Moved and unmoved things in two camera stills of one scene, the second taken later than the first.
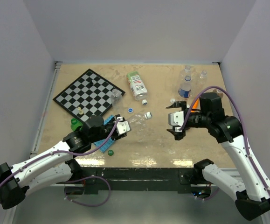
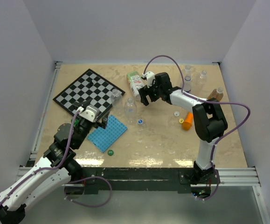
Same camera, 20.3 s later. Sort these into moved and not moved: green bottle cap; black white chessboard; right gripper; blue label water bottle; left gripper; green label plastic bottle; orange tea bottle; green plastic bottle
Moved: left gripper; right gripper
Not moved: orange tea bottle; green bottle cap; green plastic bottle; black white chessboard; blue label water bottle; green label plastic bottle
